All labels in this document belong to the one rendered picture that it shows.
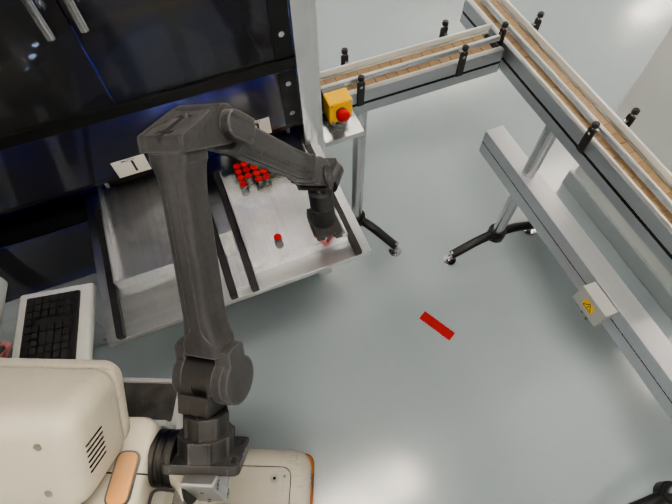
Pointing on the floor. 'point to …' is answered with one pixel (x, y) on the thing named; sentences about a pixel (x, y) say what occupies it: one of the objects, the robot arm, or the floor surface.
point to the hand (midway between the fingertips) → (326, 243)
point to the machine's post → (307, 72)
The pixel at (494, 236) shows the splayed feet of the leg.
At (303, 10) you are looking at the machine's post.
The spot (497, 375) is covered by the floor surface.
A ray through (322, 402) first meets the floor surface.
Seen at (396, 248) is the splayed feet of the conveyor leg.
